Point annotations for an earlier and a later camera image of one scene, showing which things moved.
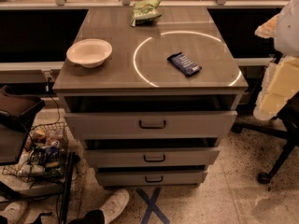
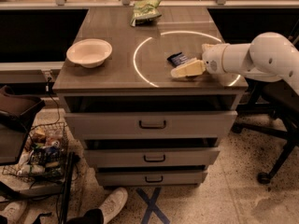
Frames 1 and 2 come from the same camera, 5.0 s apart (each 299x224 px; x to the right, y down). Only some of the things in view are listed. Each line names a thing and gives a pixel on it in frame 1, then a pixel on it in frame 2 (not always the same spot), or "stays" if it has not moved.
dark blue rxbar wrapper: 184,63 stays
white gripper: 288,32 to 212,61
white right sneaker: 113,206 stays
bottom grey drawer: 150,177 stays
